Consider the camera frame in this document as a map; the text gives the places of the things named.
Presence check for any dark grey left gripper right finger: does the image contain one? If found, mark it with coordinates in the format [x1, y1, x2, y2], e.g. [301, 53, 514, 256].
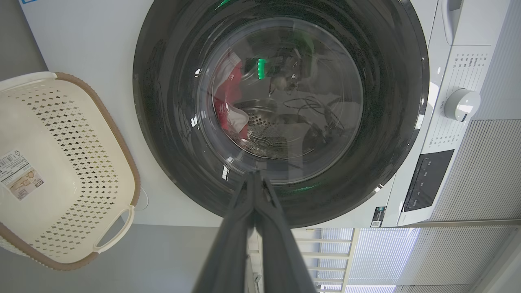
[255, 171, 317, 293]

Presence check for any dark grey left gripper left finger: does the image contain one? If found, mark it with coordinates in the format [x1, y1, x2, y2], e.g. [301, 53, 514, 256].
[193, 171, 256, 293]

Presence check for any round dark glass washer door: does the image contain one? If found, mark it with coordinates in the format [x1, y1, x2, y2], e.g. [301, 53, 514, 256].
[132, 0, 430, 228]

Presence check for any red and white garment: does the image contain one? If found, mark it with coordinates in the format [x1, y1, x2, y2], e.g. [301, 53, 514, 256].
[212, 55, 250, 139]

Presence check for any stainless steel washing machine drum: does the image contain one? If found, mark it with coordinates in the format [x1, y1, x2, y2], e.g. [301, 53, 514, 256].
[232, 99, 326, 160]

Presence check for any cream perforated laundry basket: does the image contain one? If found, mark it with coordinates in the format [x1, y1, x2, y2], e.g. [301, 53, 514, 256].
[0, 72, 141, 271]

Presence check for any printed paper label sticker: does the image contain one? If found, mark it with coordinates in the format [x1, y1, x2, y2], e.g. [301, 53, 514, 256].
[0, 149, 44, 201]

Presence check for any white front-load washing machine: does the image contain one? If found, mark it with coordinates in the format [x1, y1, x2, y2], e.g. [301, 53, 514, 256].
[18, 0, 511, 228]

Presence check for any white metal railing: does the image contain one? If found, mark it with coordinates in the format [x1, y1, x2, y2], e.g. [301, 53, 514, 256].
[248, 228, 361, 293]

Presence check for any small QR code sticker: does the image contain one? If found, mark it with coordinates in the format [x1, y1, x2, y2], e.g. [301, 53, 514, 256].
[370, 206, 386, 228]

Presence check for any black control display panel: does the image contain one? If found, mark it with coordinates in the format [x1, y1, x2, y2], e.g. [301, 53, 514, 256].
[402, 149, 455, 212]

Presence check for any white program dial knob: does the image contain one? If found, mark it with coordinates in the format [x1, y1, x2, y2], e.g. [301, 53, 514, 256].
[444, 88, 482, 122]

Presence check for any white detergent drawer handle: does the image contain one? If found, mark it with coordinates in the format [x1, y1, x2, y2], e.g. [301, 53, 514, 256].
[442, 0, 464, 46]

